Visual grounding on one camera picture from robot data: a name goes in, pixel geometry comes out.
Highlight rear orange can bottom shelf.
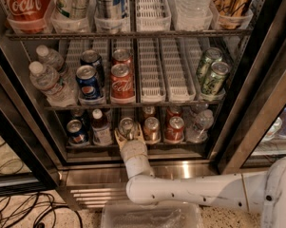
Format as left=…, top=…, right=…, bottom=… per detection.
left=142, top=106, right=156, bottom=120

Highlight orange can shelf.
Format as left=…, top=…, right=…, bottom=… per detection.
left=142, top=106, right=156, bottom=120
left=143, top=117, right=160, bottom=142

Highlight coca-cola can shelf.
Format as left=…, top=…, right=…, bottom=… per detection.
left=112, top=48, right=133, bottom=67
left=110, top=64, right=134, bottom=100

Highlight Pepsi can bottom shelf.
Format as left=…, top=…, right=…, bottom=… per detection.
left=67, top=120, right=88, bottom=144

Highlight rear green can middle shelf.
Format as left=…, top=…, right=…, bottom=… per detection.
left=196, top=47, right=222, bottom=84

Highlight rear Pepsi can middle shelf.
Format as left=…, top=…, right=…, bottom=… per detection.
left=80, top=49, right=105, bottom=86

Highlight pepsi can shelf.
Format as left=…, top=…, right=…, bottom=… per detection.
left=76, top=65, right=103, bottom=100
left=67, top=120, right=88, bottom=144
left=80, top=49, right=105, bottom=86

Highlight front orange can bottom shelf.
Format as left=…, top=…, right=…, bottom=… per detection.
left=143, top=117, right=160, bottom=142

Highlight clear plastic bin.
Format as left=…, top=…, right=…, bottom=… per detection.
left=101, top=200, right=204, bottom=228

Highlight white can behind glass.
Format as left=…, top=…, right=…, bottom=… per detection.
left=262, top=118, right=282, bottom=142

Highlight front water bottle middle shelf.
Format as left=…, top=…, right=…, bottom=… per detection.
left=29, top=61, right=77, bottom=107

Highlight small dark juice bottle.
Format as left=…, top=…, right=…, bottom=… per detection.
left=91, top=108, right=113, bottom=146

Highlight clear large water bottle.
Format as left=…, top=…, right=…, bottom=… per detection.
left=172, top=0, right=215, bottom=21

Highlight front Coca-Cola can middle shelf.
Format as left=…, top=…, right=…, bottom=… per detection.
left=110, top=64, right=134, bottom=100

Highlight green can shelf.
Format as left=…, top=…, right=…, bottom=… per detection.
left=196, top=47, right=222, bottom=84
left=201, top=62, right=230, bottom=95

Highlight right glass fridge door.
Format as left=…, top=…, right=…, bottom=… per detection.
left=218, top=38, right=286, bottom=174

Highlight front red can bottom shelf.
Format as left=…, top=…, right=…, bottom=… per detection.
left=164, top=116, right=184, bottom=143

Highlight clear water bottle bottom shelf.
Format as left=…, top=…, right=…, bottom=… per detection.
left=185, top=109, right=214, bottom=143

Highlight white empty tray right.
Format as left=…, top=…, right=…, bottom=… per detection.
left=160, top=38, right=196, bottom=103

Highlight amber tea bottle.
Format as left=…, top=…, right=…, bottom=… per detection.
left=210, top=0, right=253, bottom=30

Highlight left open fridge door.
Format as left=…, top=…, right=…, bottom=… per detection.
left=0, top=31, right=61, bottom=199

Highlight rear red can bottom shelf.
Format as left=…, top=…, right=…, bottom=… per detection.
left=165, top=105, right=182, bottom=121

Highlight silver blue large bottle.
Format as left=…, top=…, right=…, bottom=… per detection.
left=96, top=0, right=126, bottom=19

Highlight white empty tray top shelf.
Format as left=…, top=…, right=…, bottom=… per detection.
left=135, top=0, right=171, bottom=32

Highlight rear Coca-Cola can middle shelf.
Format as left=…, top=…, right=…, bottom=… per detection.
left=112, top=48, right=133, bottom=67

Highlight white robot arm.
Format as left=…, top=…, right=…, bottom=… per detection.
left=114, top=129, right=286, bottom=228

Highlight front Pepsi can middle shelf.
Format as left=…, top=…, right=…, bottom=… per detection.
left=76, top=65, right=103, bottom=100

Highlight green labelled large bottle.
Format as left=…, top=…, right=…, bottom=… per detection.
left=56, top=0, right=89, bottom=20

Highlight black cables on floor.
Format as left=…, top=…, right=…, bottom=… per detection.
left=0, top=142, right=84, bottom=228

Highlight large Coca-Cola bottle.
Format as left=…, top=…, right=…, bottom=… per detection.
left=4, top=0, right=51, bottom=33

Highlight red can shelf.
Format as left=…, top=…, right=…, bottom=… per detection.
left=164, top=116, right=184, bottom=143
left=165, top=105, right=182, bottom=121

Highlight white empty tray left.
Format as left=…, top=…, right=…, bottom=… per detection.
left=137, top=38, right=166, bottom=104

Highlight green 7up can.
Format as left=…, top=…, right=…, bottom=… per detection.
left=119, top=118, right=137, bottom=140

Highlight rear water bottle middle shelf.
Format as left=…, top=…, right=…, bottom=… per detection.
left=36, top=45, right=68, bottom=77

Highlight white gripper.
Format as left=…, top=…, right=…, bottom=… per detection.
left=114, top=123, right=154, bottom=179

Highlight front green can middle shelf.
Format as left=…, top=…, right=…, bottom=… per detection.
left=201, top=62, right=230, bottom=95

